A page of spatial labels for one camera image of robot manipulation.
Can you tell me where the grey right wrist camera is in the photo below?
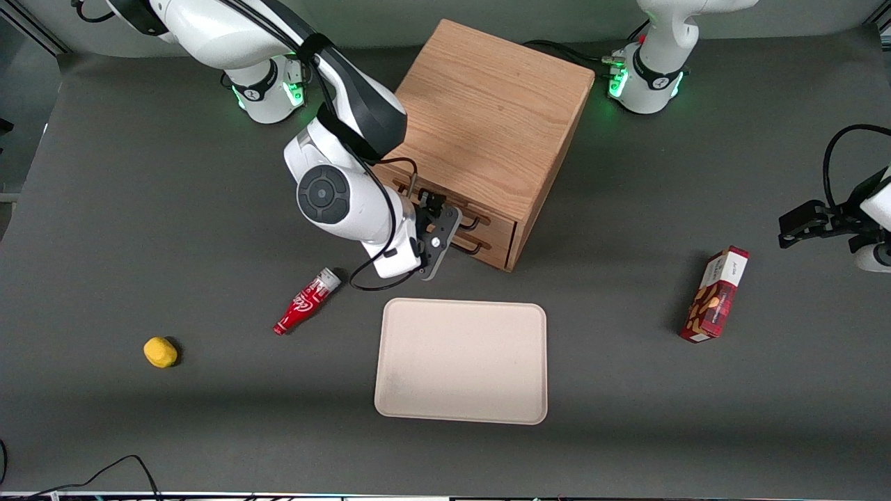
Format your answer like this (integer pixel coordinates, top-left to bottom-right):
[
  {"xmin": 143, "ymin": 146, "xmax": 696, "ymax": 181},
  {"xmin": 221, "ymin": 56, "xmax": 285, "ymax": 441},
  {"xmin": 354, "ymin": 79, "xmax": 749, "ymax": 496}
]
[{"xmin": 362, "ymin": 238, "xmax": 424, "ymax": 280}]

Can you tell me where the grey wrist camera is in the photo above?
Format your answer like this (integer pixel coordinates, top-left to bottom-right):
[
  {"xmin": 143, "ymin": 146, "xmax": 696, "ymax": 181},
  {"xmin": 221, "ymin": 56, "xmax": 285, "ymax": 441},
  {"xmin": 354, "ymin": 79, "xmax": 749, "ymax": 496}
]
[
  {"xmin": 855, "ymin": 240, "xmax": 891, "ymax": 273},
  {"xmin": 362, "ymin": 238, "xmax": 424, "ymax": 280}
]

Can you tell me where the wooden drawer with black handle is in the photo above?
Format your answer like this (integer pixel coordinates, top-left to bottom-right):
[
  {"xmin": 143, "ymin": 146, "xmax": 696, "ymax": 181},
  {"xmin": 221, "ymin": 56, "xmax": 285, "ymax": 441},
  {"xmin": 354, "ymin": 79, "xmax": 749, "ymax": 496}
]
[
  {"xmin": 448, "ymin": 228, "xmax": 517, "ymax": 271},
  {"xmin": 392, "ymin": 177, "xmax": 519, "ymax": 241}
]

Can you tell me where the red cookie box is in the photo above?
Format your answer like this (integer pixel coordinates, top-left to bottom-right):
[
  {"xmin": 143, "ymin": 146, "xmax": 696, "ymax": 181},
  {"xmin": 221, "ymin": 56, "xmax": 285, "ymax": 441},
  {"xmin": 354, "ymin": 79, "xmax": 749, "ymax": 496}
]
[{"xmin": 679, "ymin": 246, "xmax": 750, "ymax": 344}]

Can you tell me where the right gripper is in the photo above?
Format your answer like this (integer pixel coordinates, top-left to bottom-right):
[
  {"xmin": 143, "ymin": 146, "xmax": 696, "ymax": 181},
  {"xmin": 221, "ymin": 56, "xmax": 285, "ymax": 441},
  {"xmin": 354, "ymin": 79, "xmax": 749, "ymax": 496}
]
[{"xmin": 383, "ymin": 191, "xmax": 463, "ymax": 281}]

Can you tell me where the red cola bottle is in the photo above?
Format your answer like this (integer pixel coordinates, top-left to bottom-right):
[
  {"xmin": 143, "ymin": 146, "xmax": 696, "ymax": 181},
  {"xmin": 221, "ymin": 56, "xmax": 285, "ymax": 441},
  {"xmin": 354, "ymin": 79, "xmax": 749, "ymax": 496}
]
[{"xmin": 273, "ymin": 268, "xmax": 342, "ymax": 337}]

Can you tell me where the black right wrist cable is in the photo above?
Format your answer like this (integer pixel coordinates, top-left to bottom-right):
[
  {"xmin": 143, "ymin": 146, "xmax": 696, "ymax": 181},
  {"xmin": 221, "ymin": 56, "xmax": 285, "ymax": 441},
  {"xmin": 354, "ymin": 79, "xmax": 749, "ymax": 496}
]
[{"xmin": 230, "ymin": 0, "xmax": 420, "ymax": 292}]

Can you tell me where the black left arm base cable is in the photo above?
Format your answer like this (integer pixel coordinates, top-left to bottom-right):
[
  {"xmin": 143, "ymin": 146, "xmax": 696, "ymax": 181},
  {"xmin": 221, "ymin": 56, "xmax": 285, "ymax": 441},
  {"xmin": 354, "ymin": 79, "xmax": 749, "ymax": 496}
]
[{"xmin": 522, "ymin": 19, "xmax": 649, "ymax": 70}]

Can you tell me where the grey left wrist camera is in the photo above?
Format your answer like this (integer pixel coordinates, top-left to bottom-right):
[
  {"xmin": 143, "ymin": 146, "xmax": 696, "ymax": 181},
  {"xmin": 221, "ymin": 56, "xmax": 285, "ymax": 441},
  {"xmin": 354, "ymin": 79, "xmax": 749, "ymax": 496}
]
[{"xmin": 855, "ymin": 240, "xmax": 891, "ymax": 273}]

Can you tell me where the beige plastic tray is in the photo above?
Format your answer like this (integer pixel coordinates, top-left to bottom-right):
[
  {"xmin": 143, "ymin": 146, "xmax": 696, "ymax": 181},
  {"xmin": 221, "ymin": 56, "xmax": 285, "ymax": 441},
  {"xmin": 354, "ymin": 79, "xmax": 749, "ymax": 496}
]
[{"xmin": 374, "ymin": 298, "xmax": 549, "ymax": 426}]

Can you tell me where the wooden drawer cabinet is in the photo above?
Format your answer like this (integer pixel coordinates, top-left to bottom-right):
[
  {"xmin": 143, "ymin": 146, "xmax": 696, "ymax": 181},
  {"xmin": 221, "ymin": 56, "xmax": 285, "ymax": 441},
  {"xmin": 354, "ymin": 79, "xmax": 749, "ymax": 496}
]
[{"xmin": 372, "ymin": 19, "xmax": 597, "ymax": 273}]

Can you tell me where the thin black table cable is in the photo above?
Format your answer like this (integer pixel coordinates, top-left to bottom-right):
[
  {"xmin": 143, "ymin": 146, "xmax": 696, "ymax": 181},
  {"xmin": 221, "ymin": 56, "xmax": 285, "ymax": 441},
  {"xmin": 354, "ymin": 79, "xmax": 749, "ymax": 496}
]
[{"xmin": 0, "ymin": 438, "xmax": 164, "ymax": 501}]

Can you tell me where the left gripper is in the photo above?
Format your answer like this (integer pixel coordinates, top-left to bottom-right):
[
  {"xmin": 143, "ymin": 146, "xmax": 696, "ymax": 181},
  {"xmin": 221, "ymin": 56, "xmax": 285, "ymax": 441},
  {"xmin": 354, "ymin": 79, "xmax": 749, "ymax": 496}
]
[{"xmin": 778, "ymin": 166, "xmax": 891, "ymax": 250}]

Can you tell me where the yellow lemon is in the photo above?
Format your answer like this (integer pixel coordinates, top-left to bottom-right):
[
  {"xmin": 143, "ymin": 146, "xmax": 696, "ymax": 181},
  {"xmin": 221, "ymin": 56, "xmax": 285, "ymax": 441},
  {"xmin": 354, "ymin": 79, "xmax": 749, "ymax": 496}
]
[{"xmin": 143, "ymin": 337, "xmax": 179, "ymax": 369}]

